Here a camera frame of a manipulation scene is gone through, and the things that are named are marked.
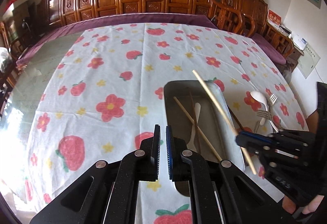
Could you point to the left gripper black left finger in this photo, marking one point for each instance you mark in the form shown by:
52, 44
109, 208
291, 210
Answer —
149, 164

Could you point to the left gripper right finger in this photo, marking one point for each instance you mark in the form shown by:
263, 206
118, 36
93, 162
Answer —
177, 168

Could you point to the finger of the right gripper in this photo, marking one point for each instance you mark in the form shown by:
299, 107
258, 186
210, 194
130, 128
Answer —
253, 135
253, 144

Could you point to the light bamboo chopstick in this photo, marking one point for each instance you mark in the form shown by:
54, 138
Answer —
226, 119
200, 132

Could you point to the cream plastic spoon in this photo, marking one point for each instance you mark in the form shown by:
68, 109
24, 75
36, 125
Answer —
191, 143

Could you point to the dark brown chopstick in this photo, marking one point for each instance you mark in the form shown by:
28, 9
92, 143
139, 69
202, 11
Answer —
236, 119
197, 142

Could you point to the metal fork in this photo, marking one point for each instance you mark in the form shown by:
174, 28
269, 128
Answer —
263, 115

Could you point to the white ceramic soup spoon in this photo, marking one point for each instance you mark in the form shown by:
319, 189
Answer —
255, 96

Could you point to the cream plastic fork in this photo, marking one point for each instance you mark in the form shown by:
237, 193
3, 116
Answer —
268, 103

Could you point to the person's right hand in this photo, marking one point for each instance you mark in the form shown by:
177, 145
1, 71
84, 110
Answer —
309, 207

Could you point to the grey metal rectangular tray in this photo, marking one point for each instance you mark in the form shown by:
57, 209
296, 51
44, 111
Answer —
210, 121

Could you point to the purple armchair cushion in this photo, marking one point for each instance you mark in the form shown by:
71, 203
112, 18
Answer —
268, 49

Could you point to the strawberry flower tablecloth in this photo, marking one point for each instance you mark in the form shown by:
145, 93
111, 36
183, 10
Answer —
107, 94

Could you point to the wooden side table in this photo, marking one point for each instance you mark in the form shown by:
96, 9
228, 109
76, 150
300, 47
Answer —
293, 50

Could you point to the white router box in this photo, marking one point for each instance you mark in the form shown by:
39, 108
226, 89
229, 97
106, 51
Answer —
300, 42

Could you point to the red card on side table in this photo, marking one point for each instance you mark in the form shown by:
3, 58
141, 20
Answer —
273, 18

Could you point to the carved wooden armchair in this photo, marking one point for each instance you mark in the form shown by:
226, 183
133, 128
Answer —
249, 18

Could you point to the white paper wall chart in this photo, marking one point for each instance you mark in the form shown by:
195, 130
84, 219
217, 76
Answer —
308, 61

